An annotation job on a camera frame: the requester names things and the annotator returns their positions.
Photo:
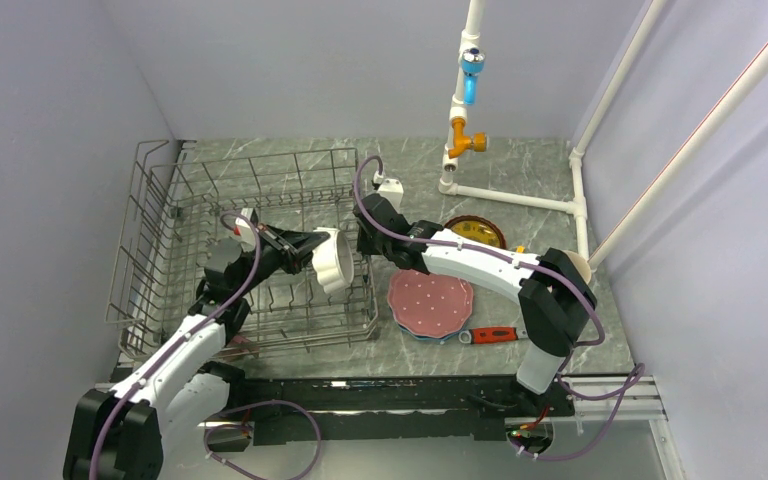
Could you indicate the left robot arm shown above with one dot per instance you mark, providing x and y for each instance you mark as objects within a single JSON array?
[{"x": 127, "y": 431}]

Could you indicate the yellow and red plate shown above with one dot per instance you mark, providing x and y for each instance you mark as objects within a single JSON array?
[{"x": 478, "y": 229}]

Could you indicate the grey wire dish rack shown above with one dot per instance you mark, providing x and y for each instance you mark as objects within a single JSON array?
[{"x": 175, "y": 212}]

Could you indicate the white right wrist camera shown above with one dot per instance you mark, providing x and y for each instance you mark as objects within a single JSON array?
[{"x": 389, "y": 188}]

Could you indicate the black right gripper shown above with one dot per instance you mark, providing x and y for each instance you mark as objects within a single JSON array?
[{"x": 362, "y": 245}]

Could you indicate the blue polka dot plate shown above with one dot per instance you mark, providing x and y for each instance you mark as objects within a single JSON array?
[{"x": 440, "y": 339}]

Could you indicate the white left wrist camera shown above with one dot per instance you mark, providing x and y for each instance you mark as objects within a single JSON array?
[{"x": 242, "y": 231}]

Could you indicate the red handled adjustable wrench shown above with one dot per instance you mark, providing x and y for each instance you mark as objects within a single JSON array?
[{"x": 491, "y": 335}]

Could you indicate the white scalloped bowl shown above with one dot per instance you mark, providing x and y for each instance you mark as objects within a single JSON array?
[{"x": 332, "y": 260}]

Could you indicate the blue pipe valve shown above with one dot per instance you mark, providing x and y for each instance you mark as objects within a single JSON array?
[{"x": 472, "y": 64}]

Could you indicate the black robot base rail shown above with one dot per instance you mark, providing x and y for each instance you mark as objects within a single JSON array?
[{"x": 482, "y": 407}]

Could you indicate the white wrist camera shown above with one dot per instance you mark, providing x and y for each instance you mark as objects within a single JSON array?
[
  {"x": 242, "y": 231},
  {"x": 389, "y": 188}
]

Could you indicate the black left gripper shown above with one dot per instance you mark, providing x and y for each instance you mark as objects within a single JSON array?
[{"x": 297, "y": 246}]

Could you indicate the orange pipe fitting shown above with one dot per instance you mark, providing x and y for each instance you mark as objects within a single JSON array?
[{"x": 462, "y": 142}]

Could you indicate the white pvc pipe frame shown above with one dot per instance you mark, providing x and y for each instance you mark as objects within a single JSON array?
[{"x": 572, "y": 59}]

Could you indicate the pink polka dot plate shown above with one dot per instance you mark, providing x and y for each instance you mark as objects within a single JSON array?
[{"x": 430, "y": 304}]

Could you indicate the pink ghost pattern mug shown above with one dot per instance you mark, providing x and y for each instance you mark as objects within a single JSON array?
[{"x": 240, "y": 345}]

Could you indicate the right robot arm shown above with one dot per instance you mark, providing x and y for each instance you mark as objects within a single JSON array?
[{"x": 555, "y": 300}]

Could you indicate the beige ceramic mug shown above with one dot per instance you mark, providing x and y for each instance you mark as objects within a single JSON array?
[{"x": 581, "y": 265}]

